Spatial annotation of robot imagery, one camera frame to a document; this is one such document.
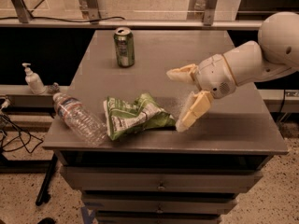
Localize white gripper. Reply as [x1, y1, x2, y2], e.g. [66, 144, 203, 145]
[166, 54, 236, 133]

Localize green jalapeno chip bag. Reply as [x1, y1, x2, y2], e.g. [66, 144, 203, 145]
[103, 93, 176, 141]

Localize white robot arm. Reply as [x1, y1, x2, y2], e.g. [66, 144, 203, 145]
[166, 12, 299, 132]

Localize clear plastic water bottle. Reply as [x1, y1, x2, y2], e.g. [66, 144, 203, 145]
[53, 92, 107, 146]

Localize white pump dispenser bottle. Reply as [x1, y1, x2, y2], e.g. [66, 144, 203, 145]
[21, 63, 46, 94]

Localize green soda can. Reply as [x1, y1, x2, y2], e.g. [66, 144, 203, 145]
[113, 27, 135, 68]

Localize grey drawer cabinet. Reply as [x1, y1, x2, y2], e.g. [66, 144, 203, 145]
[45, 31, 287, 224]

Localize small crumpled grey object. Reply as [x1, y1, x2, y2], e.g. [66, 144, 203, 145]
[47, 82, 60, 94]

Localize black metal stand leg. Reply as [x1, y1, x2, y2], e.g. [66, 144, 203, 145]
[36, 155, 58, 206]

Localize black cable on ledge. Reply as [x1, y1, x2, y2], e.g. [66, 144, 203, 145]
[0, 15, 127, 24]

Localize black cables on floor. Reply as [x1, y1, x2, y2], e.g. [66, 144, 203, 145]
[0, 97, 45, 155]

